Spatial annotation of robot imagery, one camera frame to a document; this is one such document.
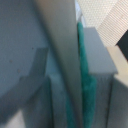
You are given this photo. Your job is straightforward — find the white woven placemat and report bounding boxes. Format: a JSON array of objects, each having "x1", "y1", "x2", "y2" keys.
[{"x1": 77, "y1": 0, "x2": 128, "y2": 46}]

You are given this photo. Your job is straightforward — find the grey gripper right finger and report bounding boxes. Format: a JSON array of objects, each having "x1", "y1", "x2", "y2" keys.
[{"x1": 78, "y1": 23, "x2": 128, "y2": 128}]

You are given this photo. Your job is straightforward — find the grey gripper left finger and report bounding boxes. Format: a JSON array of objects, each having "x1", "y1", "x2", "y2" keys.
[{"x1": 34, "y1": 0, "x2": 83, "y2": 128}]

